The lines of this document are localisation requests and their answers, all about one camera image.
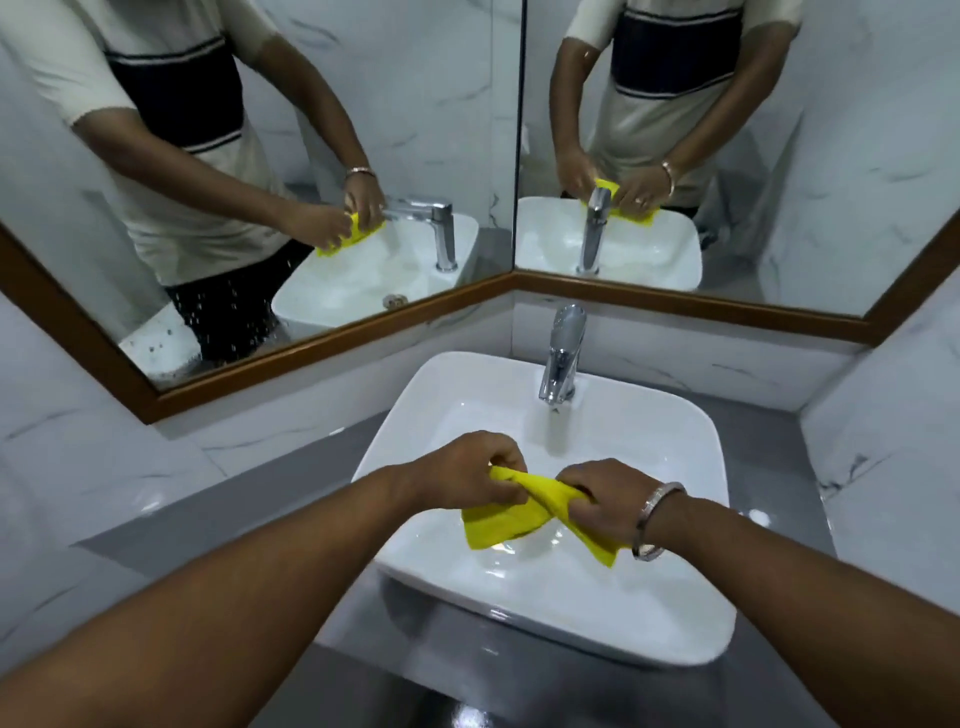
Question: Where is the person's right hand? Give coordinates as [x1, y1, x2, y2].
[555, 458, 655, 549]

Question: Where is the person's left hand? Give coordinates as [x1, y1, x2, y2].
[399, 430, 530, 513]

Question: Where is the yellow cleaning cloth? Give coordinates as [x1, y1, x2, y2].
[461, 465, 625, 569]

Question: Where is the person's right forearm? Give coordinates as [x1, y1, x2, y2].
[651, 491, 960, 728]

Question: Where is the person's left forearm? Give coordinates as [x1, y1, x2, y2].
[0, 463, 412, 728]

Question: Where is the chrome faucet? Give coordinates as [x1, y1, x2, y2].
[537, 303, 588, 408]

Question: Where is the white ceramic sink basin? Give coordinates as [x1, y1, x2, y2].
[351, 350, 738, 669]

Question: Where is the silver metal bracelet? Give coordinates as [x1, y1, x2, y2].
[631, 482, 688, 563]

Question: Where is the brown wooden mirror frame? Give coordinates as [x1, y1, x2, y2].
[0, 213, 960, 426]

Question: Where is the wide wall mirror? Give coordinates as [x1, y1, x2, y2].
[0, 0, 525, 392]

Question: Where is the narrow wall mirror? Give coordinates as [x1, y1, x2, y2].
[514, 0, 960, 318]

